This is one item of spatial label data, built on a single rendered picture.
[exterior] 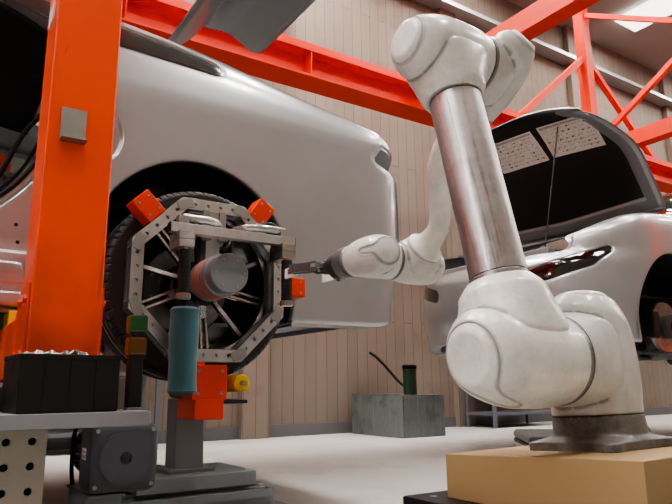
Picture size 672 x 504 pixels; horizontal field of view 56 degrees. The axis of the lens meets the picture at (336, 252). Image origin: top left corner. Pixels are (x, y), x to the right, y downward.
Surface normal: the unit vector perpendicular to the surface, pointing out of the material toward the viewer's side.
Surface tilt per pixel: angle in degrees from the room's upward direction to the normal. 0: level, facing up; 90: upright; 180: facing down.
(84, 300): 90
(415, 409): 90
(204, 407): 90
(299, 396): 90
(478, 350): 98
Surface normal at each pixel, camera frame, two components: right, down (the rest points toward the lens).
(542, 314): 0.47, -0.44
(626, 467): -0.83, -0.11
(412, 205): 0.55, -0.18
